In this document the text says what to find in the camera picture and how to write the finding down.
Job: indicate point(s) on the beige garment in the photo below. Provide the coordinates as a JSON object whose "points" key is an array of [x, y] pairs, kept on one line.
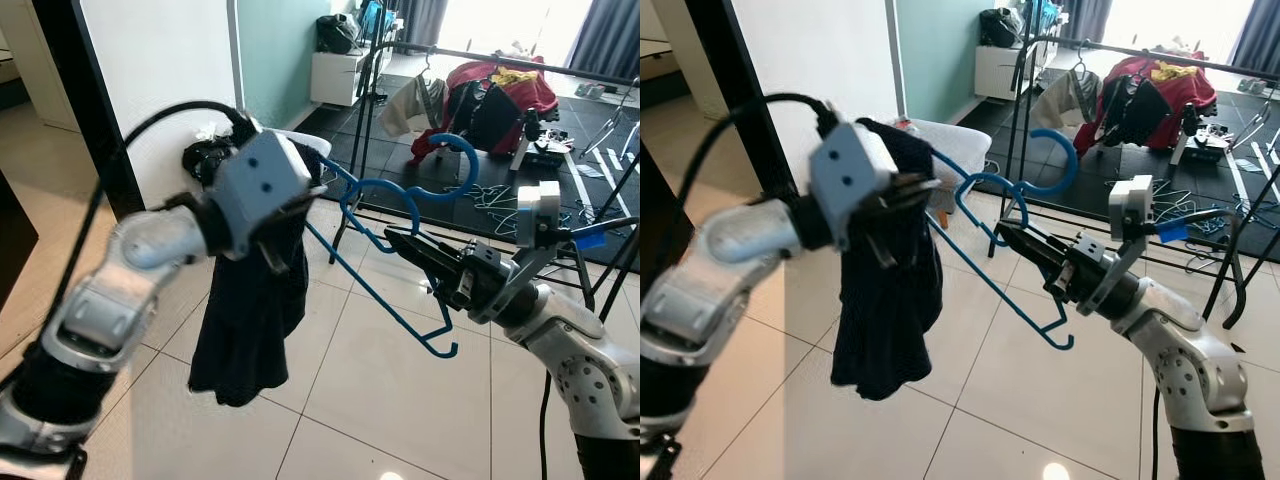
{"points": [[410, 105], [1065, 100]]}

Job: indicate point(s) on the dark grey floor mat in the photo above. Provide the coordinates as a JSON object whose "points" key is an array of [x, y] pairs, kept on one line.
{"points": [[1255, 130], [610, 125]]}

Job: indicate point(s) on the blue tape tag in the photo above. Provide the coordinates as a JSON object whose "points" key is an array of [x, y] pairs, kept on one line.
{"points": [[1176, 232], [590, 240]]}

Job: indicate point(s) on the red fabric cover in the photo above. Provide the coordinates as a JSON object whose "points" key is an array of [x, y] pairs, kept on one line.
{"points": [[535, 95], [1205, 90]]}

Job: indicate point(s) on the white cabinet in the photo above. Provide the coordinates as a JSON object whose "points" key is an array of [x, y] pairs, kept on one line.
{"points": [[340, 80], [1000, 72]]}

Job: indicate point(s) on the black door frame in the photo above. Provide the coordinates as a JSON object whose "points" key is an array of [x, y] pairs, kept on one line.
{"points": [[82, 80], [732, 70]]}

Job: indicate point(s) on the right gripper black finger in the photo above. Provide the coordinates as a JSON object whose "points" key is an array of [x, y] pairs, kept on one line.
{"points": [[428, 252], [425, 268], [1033, 260], [1038, 246]]}

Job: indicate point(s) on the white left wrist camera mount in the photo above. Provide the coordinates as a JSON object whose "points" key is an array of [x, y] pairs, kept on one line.
{"points": [[260, 175], [850, 170]]}

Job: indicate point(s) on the black crumpled bag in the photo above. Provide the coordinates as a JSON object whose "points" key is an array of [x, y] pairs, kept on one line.
{"points": [[205, 162]]}

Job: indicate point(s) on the black metal clothes rack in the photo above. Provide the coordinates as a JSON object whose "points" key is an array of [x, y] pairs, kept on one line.
{"points": [[1250, 66], [590, 73]]}

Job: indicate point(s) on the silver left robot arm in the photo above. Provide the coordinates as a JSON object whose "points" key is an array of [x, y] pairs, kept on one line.
{"points": [[700, 310], [100, 320]]}

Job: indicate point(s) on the navy T-shirt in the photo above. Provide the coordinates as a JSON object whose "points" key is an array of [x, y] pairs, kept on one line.
{"points": [[250, 330], [885, 320]]}

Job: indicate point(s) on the blue and white hanger heap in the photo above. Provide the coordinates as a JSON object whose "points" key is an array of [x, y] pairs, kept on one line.
{"points": [[1200, 215], [500, 200]]}

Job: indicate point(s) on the black and white machine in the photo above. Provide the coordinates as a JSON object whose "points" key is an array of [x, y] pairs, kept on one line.
{"points": [[1210, 145], [545, 150]]}

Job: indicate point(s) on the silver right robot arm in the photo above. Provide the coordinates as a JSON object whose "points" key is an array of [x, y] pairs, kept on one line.
{"points": [[1200, 370], [590, 370]]}

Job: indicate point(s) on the yellow cloth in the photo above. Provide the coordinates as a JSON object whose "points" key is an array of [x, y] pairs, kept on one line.
{"points": [[515, 75], [1175, 70]]}

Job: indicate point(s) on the grey curtain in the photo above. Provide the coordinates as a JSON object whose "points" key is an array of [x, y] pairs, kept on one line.
{"points": [[610, 35], [1085, 10], [1258, 30], [425, 12]]}

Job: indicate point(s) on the blue plastic hanger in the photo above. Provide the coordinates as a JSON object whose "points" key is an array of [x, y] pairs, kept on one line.
{"points": [[474, 162], [1072, 158]]}

